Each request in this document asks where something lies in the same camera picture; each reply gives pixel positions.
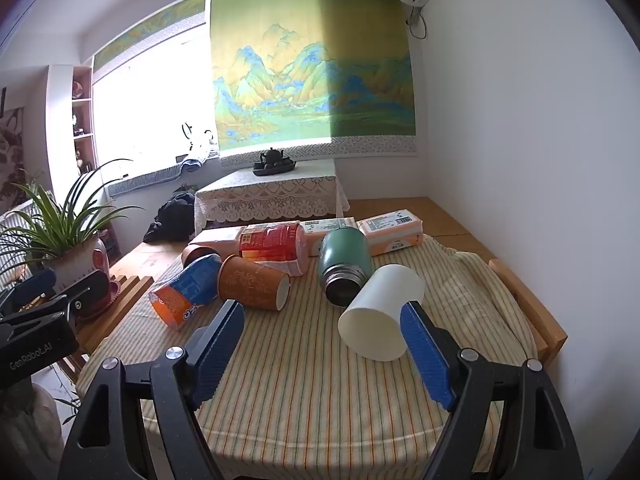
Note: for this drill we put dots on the white stone pot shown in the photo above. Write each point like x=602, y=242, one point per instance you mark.
x=27, y=430

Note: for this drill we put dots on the white wall shelf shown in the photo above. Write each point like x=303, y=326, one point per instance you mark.
x=62, y=125

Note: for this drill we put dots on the dark tea tray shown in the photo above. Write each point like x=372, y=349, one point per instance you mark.
x=287, y=166

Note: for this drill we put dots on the black bag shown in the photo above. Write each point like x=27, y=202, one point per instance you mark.
x=170, y=217

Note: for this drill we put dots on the orange patterned paper cup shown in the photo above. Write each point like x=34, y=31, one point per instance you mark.
x=247, y=282

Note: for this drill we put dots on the red printed pink cup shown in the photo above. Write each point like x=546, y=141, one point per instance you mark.
x=267, y=242

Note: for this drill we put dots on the narrow landscape roller blind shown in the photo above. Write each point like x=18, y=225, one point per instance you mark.
x=150, y=27

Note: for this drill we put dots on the blue patterned sill cushion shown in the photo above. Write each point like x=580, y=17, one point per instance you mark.
x=150, y=180

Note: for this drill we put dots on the wooden platform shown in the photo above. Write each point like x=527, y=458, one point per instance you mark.
x=450, y=215

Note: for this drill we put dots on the lace-covered low table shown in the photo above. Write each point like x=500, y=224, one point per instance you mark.
x=270, y=195

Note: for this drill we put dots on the blue and orange paper cup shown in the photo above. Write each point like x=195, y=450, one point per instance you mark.
x=187, y=287

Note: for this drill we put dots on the white cup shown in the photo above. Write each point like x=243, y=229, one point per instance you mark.
x=385, y=305

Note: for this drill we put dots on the long pink tissue pack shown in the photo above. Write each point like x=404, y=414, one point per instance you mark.
x=220, y=240

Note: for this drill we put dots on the wooden table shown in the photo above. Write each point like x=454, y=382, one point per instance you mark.
x=530, y=310

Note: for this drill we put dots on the striped tablecloth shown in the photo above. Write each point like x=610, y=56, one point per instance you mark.
x=300, y=360

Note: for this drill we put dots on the white and red flower pot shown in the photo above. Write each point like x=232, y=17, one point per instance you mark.
x=75, y=267

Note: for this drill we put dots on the white kettle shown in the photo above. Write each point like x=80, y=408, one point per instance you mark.
x=202, y=141

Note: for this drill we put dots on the green thermos cup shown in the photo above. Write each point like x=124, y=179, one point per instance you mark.
x=345, y=260

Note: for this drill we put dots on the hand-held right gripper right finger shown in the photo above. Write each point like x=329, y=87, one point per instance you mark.
x=425, y=355

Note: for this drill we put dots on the orange tissue pack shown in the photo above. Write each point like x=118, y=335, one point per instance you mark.
x=392, y=232

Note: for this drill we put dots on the wooden slat trivet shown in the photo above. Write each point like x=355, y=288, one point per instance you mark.
x=127, y=290

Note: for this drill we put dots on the landscape painting roller blind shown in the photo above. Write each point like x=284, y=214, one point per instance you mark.
x=310, y=70

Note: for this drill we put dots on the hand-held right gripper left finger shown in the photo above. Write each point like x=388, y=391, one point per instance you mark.
x=220, y=350

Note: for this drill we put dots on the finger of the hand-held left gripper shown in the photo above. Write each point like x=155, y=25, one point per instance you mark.
x=30, y=284
x=87, y=292

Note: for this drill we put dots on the brown cup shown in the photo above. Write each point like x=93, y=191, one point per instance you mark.
x=195, y=254

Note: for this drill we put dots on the dark teapot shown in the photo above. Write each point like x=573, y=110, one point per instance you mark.
x=272, y=157

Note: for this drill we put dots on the floral wall poster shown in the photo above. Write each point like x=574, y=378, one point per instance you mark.
x=11, y=150

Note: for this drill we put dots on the white label tissue pack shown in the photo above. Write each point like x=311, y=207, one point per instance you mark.
x=325, y=227

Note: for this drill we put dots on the green potted plant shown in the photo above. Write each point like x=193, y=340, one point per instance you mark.
x=55, y=220

